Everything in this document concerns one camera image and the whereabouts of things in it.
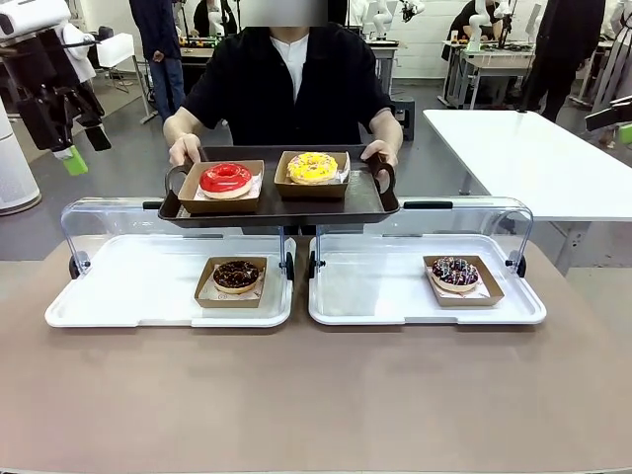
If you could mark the bystander in blue jeans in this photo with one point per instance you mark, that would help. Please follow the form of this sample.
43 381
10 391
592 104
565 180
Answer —
160 49

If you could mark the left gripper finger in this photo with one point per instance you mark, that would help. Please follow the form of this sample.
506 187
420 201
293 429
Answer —
44 128
94 128

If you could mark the brown cardboard donut box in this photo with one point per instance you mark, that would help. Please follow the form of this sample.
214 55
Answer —
205 298
308 190
217 205

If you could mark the grey desk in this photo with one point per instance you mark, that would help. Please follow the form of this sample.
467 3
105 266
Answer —
494 66

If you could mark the bystander in black clothes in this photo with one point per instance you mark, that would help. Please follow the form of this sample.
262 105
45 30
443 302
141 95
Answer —
563 49

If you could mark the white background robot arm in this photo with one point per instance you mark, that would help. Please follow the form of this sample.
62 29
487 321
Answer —
475 29

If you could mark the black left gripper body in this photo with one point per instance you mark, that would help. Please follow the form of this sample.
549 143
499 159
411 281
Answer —
34 64

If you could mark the bystander in grey robe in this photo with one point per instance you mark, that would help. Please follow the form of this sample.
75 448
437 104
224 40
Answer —
617 64

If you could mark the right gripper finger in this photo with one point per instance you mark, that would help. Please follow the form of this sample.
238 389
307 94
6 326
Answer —
609 113
626 134

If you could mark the white cylindrical air purifier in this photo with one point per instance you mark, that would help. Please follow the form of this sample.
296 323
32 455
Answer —
17 163

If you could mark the white table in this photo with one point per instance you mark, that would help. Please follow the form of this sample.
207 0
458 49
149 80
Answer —
543 163

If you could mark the chocolate donut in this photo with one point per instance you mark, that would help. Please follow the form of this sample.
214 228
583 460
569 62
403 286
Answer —
236 276

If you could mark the person's left hand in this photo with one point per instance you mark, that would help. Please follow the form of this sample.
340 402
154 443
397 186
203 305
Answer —
382 150

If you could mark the white display tray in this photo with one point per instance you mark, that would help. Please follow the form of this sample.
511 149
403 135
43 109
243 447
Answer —
123 296
375 296

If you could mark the red glazed donut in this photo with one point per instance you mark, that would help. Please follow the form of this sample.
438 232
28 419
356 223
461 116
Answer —
224 179

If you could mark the yellow sprinkled donut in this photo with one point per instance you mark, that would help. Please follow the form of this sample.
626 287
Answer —
312 168

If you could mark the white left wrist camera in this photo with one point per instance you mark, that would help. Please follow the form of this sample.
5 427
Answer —
116 49

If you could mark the purple sprinkled donut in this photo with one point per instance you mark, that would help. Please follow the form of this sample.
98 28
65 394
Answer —
455 274

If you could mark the grey plastic stool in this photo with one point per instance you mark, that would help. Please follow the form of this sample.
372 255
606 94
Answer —
406 116

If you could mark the dark brown serving tray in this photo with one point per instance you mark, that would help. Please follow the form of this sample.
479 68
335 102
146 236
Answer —
365 197

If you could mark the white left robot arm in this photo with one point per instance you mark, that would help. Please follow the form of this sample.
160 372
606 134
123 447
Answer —
29 17

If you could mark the grey workbench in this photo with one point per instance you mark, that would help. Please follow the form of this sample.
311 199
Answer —
192 52

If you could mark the person in black shirt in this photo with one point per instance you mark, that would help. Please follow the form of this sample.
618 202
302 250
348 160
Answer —
247 89

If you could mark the person's left forearm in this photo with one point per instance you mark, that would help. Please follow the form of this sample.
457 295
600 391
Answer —
387 128

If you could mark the clear plastic tray lid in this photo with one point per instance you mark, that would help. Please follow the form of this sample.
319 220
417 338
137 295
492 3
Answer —
123 222
444 222

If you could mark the person's right hand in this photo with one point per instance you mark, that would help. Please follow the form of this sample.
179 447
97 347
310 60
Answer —
183 150

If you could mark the person's right forearm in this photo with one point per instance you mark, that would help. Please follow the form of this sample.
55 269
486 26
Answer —
180 123

